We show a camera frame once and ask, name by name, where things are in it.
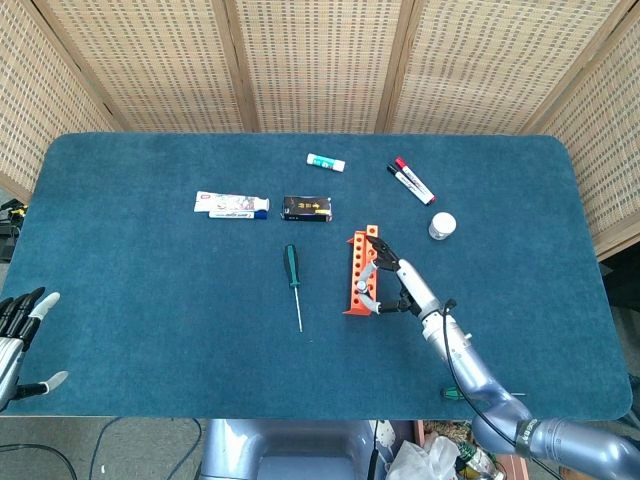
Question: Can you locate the black equipment beside table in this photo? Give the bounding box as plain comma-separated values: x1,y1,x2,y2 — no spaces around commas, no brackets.
0,198,27,264

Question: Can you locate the blue-grey robot torso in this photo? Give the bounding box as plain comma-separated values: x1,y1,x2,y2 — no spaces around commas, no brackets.
199,418,376,480

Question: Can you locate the white toothpaste tube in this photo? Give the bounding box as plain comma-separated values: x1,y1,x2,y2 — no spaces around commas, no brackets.
193,190,271,214

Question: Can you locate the blue table cloth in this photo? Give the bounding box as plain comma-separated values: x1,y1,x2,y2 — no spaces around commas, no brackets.
0,131,635,421

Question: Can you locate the long green black screwdriver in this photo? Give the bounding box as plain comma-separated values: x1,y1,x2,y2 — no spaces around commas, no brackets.
283,243,305,334

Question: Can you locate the orange tube rack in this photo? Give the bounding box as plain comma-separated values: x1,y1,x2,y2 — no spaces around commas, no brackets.
342,224,381,317

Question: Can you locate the white green glue stick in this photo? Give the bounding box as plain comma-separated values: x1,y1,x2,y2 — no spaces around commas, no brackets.
306,152,347,173

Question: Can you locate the white marker with red cap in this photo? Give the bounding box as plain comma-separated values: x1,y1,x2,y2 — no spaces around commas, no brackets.
394,156,438,205

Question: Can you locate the white plastic bag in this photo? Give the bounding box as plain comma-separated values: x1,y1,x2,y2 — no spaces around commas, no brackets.
387,433,461,480

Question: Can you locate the black rectangular box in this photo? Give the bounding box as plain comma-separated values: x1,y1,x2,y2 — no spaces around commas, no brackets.
281,195,334,223

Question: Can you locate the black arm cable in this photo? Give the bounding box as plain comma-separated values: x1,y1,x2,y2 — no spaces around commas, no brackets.
441,298,566,480

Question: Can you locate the pink box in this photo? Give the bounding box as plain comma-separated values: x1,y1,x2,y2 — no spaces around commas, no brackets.
414,419,531,480

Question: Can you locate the woven wooden folding screen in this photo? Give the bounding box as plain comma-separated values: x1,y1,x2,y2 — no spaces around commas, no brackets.
0,0,640,261

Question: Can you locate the white marker with black cap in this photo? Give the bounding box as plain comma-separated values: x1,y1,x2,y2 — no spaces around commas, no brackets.
386,163,434,207

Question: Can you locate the black floor cable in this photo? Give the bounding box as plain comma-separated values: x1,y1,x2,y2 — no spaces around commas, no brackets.
0,442,70,480
89,417,126,480

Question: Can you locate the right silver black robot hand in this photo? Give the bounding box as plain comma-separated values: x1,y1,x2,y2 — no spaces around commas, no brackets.
355,237,446,321

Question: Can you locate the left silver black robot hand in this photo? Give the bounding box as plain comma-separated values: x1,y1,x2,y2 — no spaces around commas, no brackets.
0,287,70,414

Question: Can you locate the small white jar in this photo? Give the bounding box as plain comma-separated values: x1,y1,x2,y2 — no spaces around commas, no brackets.
427,211,457,241

